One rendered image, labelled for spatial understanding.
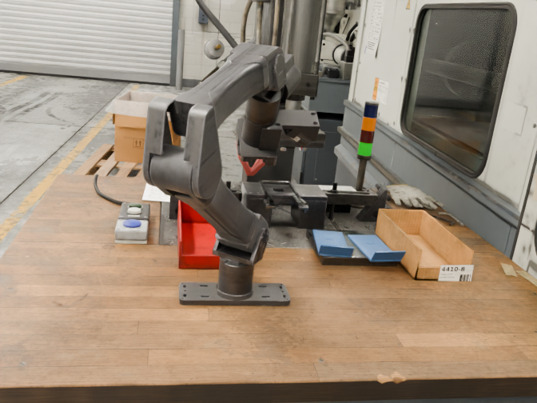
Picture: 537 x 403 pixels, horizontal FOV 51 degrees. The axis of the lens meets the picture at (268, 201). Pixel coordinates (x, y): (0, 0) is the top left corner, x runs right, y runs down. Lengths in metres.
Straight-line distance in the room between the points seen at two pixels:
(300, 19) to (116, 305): 0.72
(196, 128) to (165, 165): 0.07
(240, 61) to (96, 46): 9.81
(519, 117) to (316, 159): 3.03
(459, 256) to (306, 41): 0.58
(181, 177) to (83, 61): 10.00
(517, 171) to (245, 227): 0.90
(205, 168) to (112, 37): 9.89
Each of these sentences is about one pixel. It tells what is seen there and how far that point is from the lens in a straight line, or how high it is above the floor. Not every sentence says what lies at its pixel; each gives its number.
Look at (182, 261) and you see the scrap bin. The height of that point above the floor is 0.92.
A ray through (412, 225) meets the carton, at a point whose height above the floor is 0.93.
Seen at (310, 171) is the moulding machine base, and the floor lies 0.23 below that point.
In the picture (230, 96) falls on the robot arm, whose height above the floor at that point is 1.28.
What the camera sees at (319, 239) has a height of 0.92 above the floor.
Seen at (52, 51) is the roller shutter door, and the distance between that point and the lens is 10.84.
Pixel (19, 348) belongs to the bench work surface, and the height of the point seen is 0.90.
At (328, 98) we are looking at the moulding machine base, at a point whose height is 0.82.
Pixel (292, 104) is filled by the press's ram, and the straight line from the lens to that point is 1.34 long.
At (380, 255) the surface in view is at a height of 0.94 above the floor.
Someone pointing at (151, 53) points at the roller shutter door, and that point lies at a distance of 10.55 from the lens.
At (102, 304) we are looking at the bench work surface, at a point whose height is 0.90.
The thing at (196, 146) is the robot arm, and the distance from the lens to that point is 0.74.
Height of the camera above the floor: 1.39
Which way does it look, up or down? 18 degrees down
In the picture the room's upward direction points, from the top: 6 degrees clockwise
